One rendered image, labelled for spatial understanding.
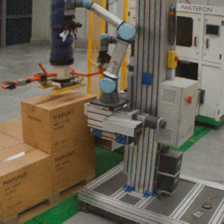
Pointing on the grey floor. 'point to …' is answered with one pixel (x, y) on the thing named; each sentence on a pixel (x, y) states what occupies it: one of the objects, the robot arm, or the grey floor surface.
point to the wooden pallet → (50, 201)
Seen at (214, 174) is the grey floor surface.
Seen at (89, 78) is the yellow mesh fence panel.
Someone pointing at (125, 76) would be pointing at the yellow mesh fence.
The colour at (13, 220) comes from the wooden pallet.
